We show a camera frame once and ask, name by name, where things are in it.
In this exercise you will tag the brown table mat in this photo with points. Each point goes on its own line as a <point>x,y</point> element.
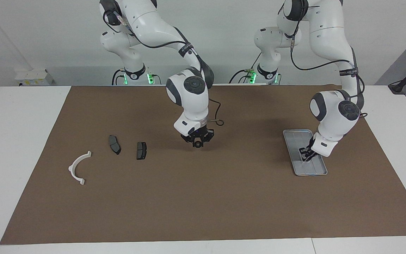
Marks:
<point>203,197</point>

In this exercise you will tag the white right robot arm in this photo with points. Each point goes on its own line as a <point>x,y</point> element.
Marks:
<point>189,102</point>

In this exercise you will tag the large black bearing gear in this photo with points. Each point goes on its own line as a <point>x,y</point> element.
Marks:
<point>198,144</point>

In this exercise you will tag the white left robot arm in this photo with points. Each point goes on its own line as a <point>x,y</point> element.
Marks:
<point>330,38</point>

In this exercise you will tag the white background box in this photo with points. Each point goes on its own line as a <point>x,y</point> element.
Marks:
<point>34,77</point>

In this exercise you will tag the white curved plastic bracket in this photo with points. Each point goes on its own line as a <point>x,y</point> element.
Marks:
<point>72,168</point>

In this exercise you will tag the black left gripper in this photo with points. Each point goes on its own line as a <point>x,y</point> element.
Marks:
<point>308,148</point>

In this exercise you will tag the rectangular dark brake pad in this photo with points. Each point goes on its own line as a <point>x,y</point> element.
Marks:
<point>141,150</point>

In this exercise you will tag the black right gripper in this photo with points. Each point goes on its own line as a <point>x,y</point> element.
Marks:
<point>199,132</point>

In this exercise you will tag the silver metal tray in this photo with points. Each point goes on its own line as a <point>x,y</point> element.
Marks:
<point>296,141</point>

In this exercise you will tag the elongated dark brake pad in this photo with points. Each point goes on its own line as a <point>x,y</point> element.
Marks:
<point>114,144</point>

